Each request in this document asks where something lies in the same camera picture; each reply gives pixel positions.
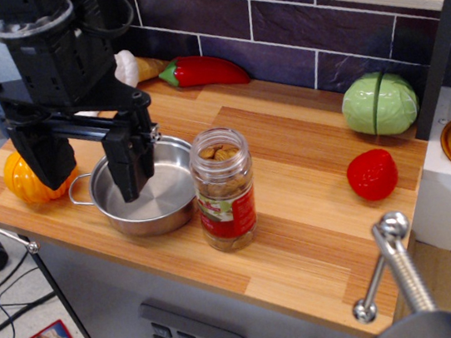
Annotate tan toy croissant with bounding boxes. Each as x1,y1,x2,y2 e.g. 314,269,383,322
135,57,169,82

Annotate black floor cable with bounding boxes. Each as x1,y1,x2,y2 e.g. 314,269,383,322
0,246,63,338

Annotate green toy cabbage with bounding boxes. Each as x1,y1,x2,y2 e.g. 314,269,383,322
341,72,419,136

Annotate metal clamp screw right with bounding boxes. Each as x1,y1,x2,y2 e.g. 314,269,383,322
353,211,451,338

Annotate white toy garlic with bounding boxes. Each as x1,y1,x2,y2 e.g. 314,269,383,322
114,50,140,87

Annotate small stainless steel pot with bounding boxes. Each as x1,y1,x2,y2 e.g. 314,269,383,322
68,136,196,236

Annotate clear plastic almond jar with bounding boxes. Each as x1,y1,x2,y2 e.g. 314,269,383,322
190,127,258,252

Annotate red toy chili pepper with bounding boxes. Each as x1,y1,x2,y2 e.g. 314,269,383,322
159,56,250,88

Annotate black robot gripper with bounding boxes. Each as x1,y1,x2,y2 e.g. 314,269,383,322
0,0,159,203

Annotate orange toy pumpkin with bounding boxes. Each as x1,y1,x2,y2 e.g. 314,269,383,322
3,152,78,204

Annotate red toy strawberry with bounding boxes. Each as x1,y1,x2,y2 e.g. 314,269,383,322
346,148,399,201

